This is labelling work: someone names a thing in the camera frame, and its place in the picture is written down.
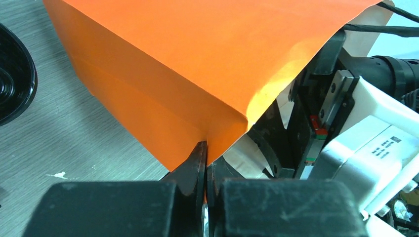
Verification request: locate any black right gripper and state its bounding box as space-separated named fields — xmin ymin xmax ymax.
xmin=247 ymin=30 xmax=357 ymax=179

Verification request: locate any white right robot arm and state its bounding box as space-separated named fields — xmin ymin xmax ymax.
xmin=248 ymin=30 xmax=419 ymax=179

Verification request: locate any orange paper bag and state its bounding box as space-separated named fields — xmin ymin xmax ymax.
xmin=44 ymin=0 xmax=375 ymax=170

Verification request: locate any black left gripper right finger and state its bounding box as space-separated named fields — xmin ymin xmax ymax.
xmin=207 ymin=158 xmax=368 ymax=237

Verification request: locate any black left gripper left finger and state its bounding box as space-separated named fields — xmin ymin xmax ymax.
xmin=24 ymin=142 xmax=207 ymax=237

